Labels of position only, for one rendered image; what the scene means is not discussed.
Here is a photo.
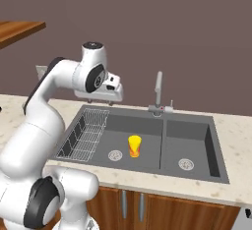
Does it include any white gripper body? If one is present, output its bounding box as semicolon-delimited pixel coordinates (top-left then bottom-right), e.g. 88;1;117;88
73;82;125;104

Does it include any yellow cup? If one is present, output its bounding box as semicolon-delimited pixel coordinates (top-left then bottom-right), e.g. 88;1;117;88
127;135;143;159

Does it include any grey sink tap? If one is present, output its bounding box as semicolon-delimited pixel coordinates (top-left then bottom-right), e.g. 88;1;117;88
148;71;174;117

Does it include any dark grey double sink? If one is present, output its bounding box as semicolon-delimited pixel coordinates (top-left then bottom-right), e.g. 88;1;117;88
49;104;230;185

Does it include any round metal drain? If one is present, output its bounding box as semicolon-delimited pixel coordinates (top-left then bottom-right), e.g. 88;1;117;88
107;149;124;162
177;157;195;171

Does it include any wooden shelf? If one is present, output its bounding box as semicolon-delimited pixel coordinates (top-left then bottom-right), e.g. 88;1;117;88
0;21;47;50

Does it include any wooden cupboard door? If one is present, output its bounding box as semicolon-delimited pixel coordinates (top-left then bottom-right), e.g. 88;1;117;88
86;185;146;230
145;193;241;230

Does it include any white dishwasher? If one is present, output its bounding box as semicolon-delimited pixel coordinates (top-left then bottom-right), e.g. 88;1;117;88
234;206;252;230

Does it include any wire dish rack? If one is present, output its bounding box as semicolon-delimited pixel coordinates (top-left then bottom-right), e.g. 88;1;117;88
55;107;111;162

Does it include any grey wall socket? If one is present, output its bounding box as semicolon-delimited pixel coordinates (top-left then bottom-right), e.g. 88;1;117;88
34;64;49;82

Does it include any grey cupboard handle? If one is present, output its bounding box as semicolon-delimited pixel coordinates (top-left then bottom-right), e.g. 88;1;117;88
138;192;146;223
121;190;129;220

